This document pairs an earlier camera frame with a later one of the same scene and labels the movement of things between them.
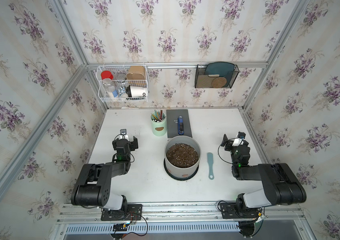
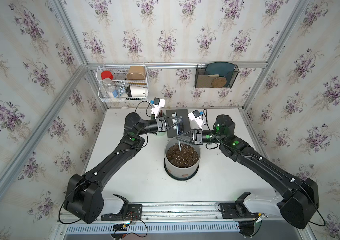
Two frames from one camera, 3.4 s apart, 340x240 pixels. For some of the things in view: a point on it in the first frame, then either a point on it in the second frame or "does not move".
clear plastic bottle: (108, 88) does not move
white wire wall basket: (122, 83) does not move
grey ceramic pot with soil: (182, 154) does not move
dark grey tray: (172, 116) does not move
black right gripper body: (232, 150) to (199, 137)
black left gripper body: (133, 146) to (159, 125)
